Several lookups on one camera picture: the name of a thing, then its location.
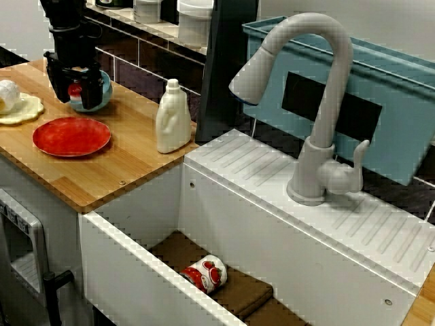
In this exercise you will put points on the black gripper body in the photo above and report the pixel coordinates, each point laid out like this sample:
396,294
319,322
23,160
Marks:
71,51

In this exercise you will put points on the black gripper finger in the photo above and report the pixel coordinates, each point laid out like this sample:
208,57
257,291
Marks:
91,90
59,83

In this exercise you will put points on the red and white toy sushi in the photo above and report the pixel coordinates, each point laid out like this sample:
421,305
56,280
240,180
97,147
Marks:
74,91

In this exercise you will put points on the red round plate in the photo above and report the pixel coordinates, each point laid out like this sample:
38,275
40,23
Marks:
71,136

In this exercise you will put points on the white detergent bottle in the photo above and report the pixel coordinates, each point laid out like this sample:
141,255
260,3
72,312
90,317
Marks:
173,125

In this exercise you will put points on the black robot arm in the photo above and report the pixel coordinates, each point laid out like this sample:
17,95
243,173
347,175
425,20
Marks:
63,13

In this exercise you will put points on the light blue bowl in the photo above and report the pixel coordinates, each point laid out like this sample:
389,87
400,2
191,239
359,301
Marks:
107,88

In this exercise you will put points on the cream scalloped plate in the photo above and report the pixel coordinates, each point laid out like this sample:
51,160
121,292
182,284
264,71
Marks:
29,112

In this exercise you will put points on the dark round jar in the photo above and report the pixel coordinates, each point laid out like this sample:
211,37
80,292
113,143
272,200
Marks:
110,2

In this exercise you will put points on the plain white canister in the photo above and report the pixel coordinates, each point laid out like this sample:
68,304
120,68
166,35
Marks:
147,10

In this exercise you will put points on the large white canister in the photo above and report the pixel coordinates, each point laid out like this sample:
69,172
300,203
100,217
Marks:
193,20

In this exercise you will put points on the tall black angled panel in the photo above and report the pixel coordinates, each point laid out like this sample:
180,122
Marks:
221,68

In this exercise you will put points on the grey toy dishwasher front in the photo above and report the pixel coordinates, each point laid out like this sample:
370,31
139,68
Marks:
34,237

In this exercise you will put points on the tomato print can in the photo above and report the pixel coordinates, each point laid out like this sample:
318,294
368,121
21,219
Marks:
207,275

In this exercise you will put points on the white toy sink basin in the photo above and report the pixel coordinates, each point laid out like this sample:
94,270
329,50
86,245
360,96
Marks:
272,237

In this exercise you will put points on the grey toy faucet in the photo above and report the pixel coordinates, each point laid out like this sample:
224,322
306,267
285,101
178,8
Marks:
340,68

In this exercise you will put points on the brown folded cloth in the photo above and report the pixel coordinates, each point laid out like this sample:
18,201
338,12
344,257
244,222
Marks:
244,293

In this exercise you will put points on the teal plastic bin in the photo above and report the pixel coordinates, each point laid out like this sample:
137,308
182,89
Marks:
391,88

